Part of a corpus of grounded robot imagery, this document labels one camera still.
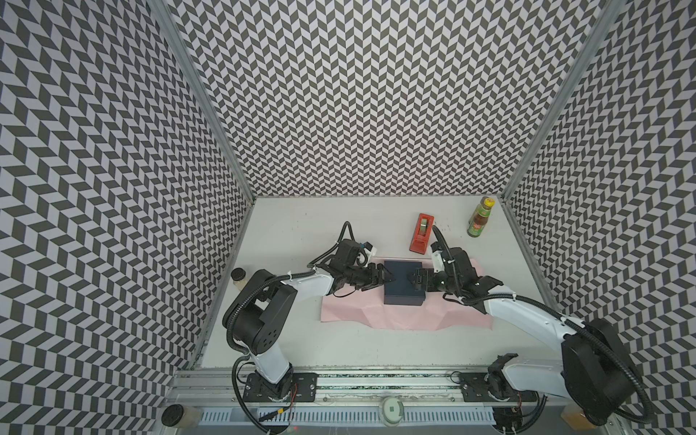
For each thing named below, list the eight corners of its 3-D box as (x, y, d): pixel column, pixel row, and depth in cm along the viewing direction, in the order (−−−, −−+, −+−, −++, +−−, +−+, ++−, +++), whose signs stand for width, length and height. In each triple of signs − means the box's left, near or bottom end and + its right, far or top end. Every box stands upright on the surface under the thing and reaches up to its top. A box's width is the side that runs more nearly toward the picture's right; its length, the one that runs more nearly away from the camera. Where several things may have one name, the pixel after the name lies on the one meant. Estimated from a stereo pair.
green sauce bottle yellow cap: (468, 237, 106) (485, 206, 92) (465, 228, 110) (481, 196, 95) (478, 237, 106) (497, 206, 92) (475, 228, 110) (492, 196, 95)
